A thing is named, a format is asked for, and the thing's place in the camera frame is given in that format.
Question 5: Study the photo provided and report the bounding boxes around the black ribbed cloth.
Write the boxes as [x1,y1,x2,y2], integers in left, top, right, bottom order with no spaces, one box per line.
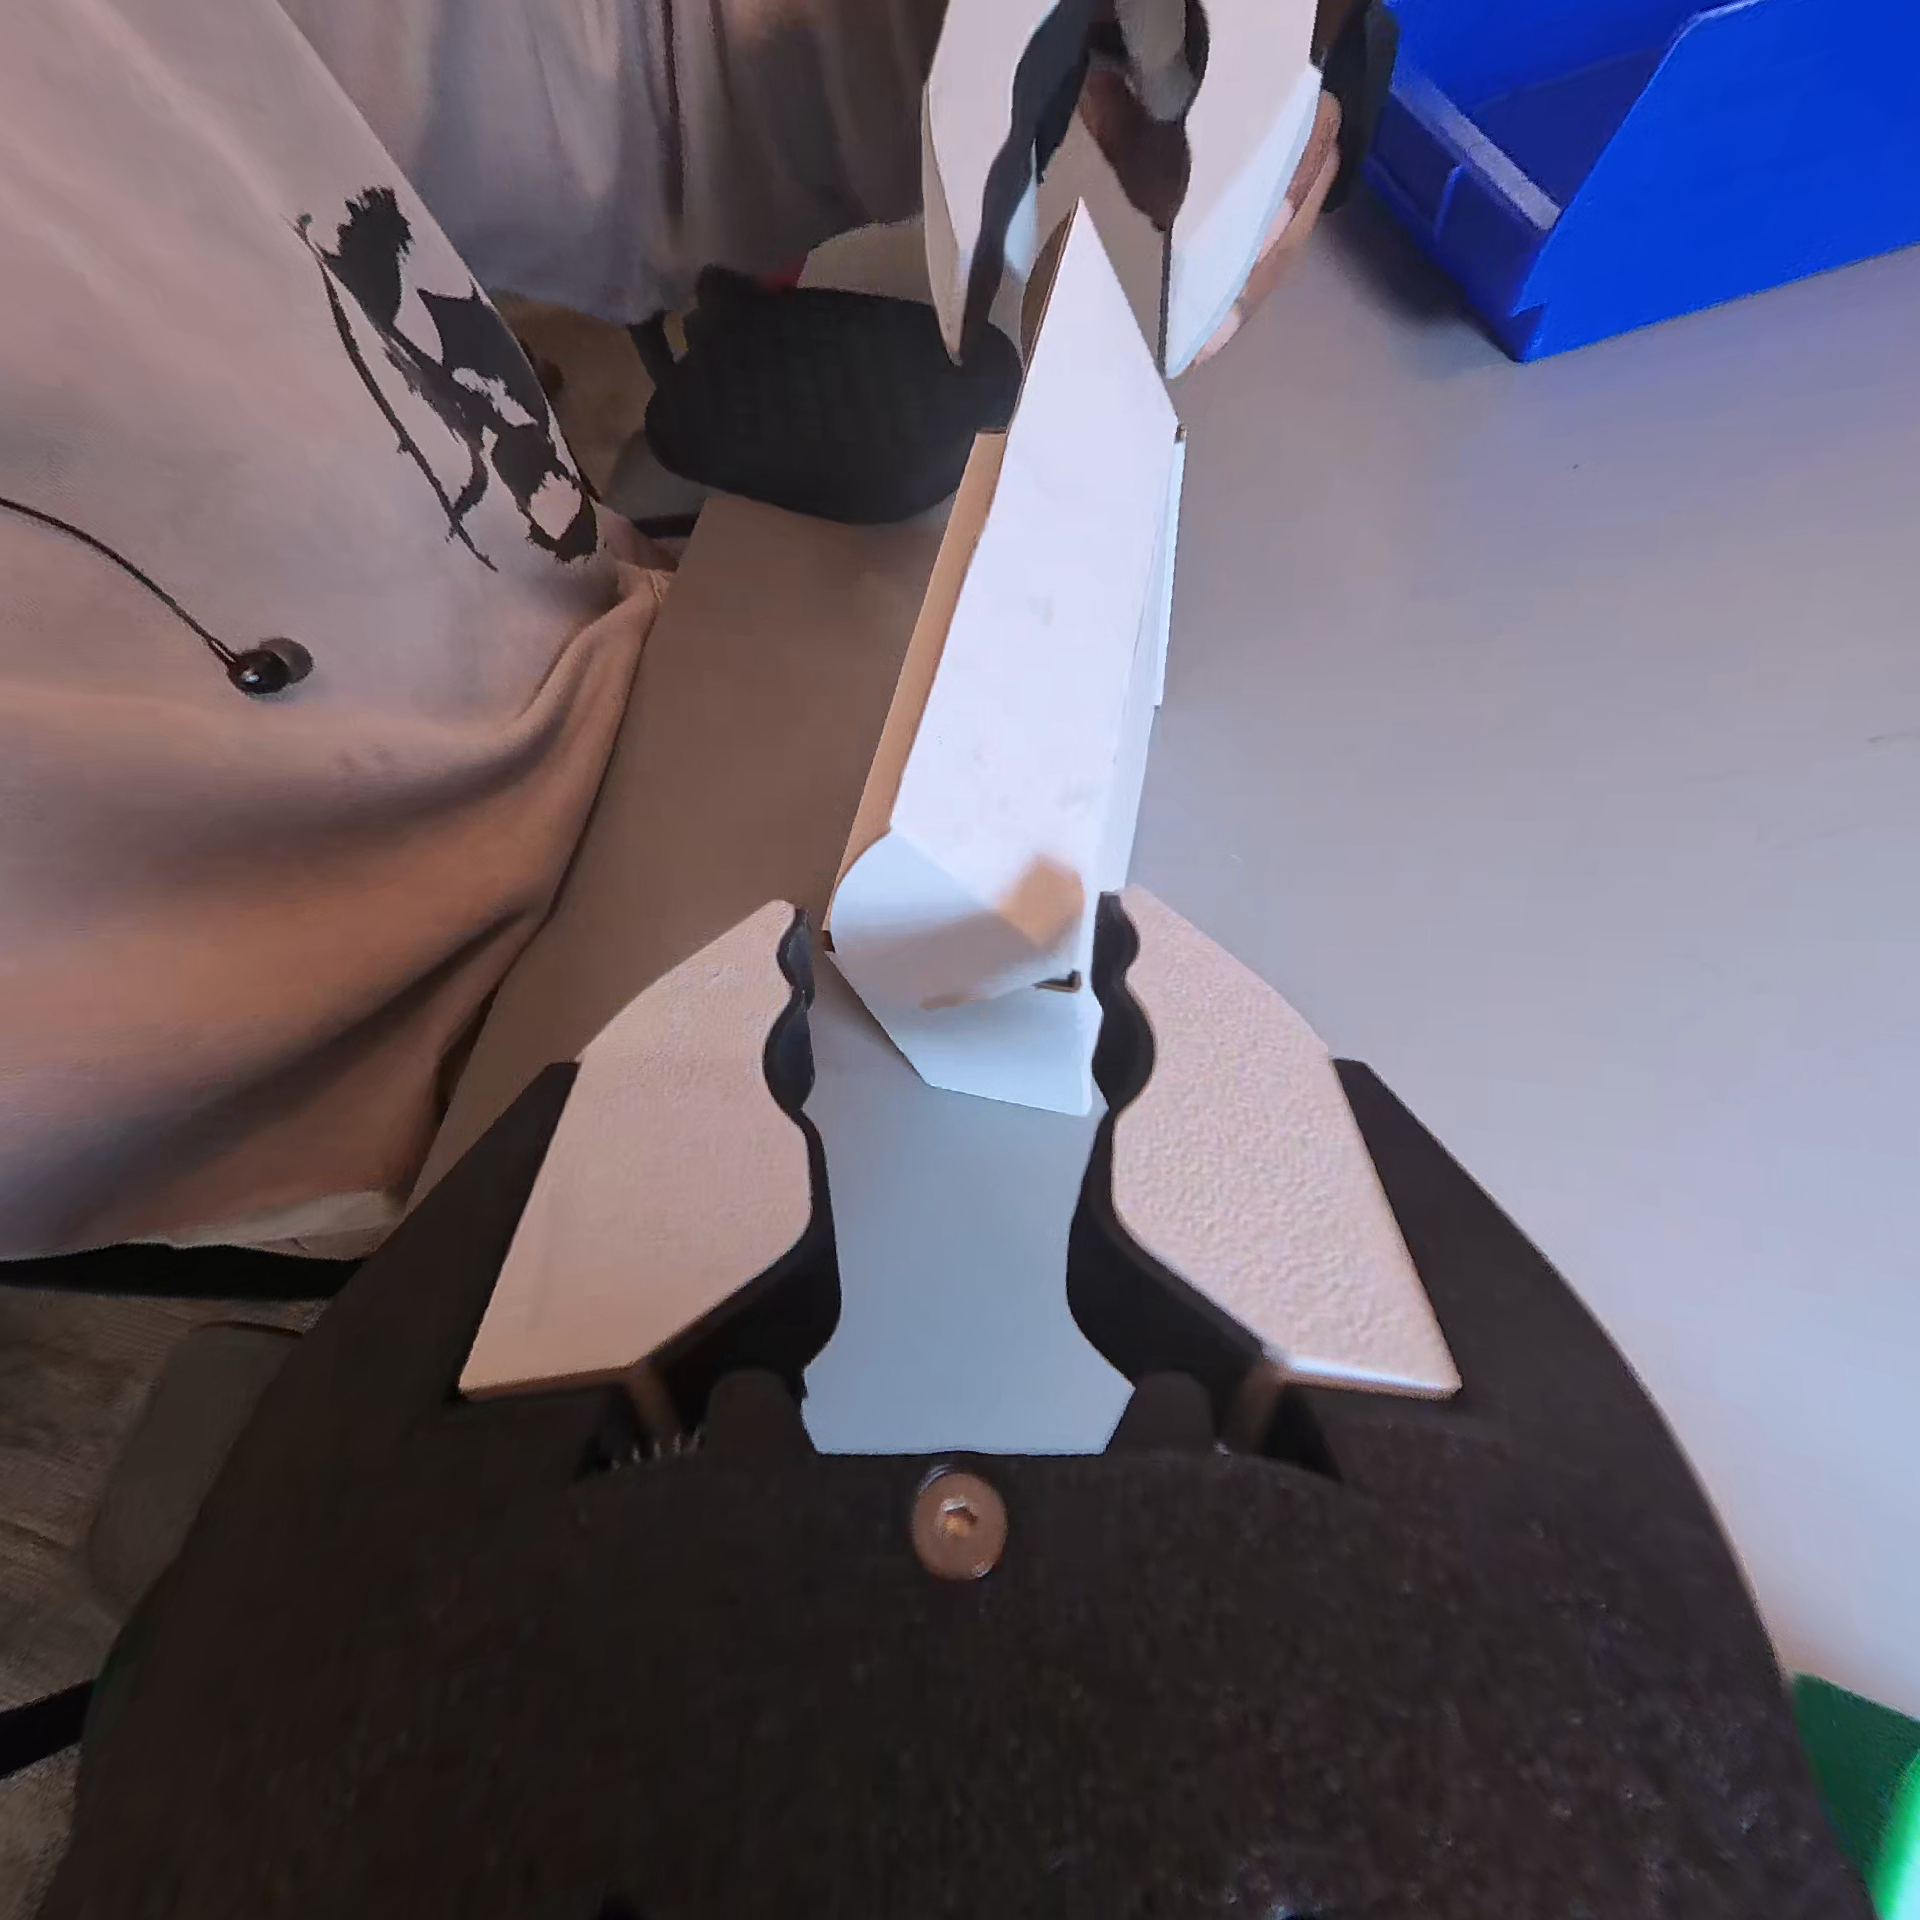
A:
[637,268,1027,527]

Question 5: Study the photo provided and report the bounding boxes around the person's left hand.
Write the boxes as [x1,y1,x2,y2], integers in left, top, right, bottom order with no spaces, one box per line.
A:
[1232,83,1346,349]

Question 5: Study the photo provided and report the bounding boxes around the blue plastic bin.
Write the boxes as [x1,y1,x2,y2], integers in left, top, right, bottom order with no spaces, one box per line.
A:
[1362,0,1920,366]

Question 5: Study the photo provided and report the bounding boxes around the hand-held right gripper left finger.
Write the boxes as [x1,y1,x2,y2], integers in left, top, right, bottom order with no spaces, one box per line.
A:
[454,895,842,1443]

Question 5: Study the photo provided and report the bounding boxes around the black drawstring cord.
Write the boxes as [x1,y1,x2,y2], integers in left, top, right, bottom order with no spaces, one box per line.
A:
[0,496,318,701]

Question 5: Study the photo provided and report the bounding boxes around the white cardboard box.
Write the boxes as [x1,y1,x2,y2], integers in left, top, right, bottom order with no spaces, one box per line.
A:
[824,202,1190,1120]

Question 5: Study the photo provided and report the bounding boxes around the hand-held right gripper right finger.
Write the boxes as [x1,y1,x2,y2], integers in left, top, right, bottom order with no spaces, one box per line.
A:
[1065,882,1466,1419]

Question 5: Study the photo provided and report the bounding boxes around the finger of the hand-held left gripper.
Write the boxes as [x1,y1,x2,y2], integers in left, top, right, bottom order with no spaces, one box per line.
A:
[1160,0,1325,382]
[918,0,1093,372]

